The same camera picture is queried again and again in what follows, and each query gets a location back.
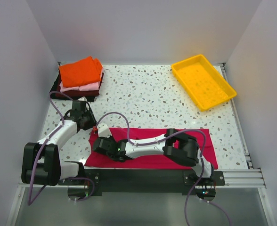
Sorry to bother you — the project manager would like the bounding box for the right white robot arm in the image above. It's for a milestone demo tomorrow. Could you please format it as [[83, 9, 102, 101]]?
[[93, 129, 214, 185]]

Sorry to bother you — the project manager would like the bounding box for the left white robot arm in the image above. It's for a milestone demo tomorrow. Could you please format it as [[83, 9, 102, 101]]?
[[21, 100, 97, 186]]

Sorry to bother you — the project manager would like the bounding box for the maroon folded t shirt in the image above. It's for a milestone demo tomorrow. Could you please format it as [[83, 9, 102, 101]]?
[[51, 74, 103, 99]]

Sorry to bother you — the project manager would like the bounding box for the pink folded t shirt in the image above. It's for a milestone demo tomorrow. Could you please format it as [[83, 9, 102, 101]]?
[[59, 73, 104, 93]]

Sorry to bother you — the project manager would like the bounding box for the black folded t shirt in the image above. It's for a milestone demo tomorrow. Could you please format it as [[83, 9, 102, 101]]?
[[50, 75, 99, 102]]

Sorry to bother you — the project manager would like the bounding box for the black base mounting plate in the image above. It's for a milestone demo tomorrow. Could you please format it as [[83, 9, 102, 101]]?
[[58, 168, 225, 197]]

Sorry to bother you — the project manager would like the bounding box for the orange folded t shirt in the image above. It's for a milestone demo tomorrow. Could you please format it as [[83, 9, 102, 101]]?
[[59, 56, 103, 88]]

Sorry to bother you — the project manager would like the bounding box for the yellow plastic tray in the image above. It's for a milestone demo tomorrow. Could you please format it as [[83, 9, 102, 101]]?
[[171, 54, 237, 112]]

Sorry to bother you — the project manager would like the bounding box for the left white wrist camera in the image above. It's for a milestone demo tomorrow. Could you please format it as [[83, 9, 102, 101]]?
[[78, 97, 87, 102]]

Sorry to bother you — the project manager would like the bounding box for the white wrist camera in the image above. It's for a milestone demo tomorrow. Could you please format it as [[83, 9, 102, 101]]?
[[93, 122, 112, 138], [78, 97, 87, 102]]

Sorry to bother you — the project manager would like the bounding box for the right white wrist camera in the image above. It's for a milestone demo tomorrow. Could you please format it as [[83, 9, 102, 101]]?
[[93, 122, 112, 138]]

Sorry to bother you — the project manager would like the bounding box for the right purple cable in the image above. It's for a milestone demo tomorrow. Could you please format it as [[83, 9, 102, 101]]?
[[95, 112, 232, 226]]

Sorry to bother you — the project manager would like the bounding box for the purple cable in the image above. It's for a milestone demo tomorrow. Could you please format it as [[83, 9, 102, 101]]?
[[95, 112, 232, 226], [27, 91, 96, 206]]

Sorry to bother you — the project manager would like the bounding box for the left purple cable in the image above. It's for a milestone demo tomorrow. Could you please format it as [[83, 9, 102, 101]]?
[[27, 91, 96, 206]]

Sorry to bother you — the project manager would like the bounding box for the aluminium frame rail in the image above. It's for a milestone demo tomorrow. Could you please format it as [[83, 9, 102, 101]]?
[[17, 168, 268, 189]]

